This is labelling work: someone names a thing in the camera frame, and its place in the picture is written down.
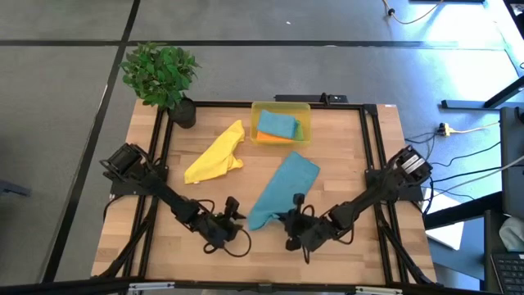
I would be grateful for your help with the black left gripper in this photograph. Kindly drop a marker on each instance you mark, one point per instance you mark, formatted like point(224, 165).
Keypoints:
point(217, 229)

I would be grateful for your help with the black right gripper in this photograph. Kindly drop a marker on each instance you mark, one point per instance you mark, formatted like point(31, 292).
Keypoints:
point(311, 229)

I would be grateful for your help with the blue microfiber towel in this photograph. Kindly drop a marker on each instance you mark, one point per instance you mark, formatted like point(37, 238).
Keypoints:
point(286, 184)
point(276, 123)

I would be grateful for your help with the yellow microfiber towel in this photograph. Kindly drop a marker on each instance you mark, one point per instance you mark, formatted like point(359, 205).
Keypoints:
point(217, 157)

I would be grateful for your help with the green microfiber towel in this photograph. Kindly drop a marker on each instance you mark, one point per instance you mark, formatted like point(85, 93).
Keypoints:
point(300, 131)

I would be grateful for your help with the orange microfiber towel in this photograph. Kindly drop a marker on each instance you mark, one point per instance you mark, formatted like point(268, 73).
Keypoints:
point(270, 138)

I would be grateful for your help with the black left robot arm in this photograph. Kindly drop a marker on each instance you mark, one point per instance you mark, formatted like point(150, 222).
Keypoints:
point(163, 192)

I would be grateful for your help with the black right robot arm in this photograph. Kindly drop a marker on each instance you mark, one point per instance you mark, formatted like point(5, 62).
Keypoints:
point(376, 192)

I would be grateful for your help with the black plant pot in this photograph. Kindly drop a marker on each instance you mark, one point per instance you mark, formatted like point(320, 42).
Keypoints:
point(184, 114)

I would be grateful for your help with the yellow translucent plastic bin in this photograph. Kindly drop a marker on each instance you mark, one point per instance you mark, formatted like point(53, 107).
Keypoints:
point(282, 105)

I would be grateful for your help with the black bar device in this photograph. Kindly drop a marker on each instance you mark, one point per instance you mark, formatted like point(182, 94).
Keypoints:
point(303, 98)

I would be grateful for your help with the white paper sheet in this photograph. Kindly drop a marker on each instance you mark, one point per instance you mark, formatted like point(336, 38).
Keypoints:
point(448, 229)

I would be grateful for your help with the artificial green leafy plant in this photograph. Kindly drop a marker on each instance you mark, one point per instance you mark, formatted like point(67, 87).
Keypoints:
point(157, 73)

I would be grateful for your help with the black desk leg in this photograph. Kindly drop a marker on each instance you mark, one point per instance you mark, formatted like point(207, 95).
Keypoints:
point(471, 105)

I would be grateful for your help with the white crumpled cloth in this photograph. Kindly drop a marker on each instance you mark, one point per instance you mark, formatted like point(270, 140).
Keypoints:
point(513, 233)

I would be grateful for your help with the black laptop keyboard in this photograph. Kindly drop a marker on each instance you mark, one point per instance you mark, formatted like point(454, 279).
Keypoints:
point(509, 272)

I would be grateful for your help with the grey floor object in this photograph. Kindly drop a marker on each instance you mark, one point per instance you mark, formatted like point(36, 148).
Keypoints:
point(12, 189)

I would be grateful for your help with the grey computer case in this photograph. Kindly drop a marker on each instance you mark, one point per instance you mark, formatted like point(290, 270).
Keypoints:
point(512, 164)

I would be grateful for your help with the silver frame bracket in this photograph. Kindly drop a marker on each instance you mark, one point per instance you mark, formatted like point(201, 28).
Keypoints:
point(378, 290)
point(151, 286)

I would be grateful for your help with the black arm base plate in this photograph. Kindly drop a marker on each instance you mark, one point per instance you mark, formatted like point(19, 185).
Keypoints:
point(411, 192)
point(123, 188)

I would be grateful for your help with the black metal table frame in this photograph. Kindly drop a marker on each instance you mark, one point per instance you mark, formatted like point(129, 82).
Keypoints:
point(229, 104)

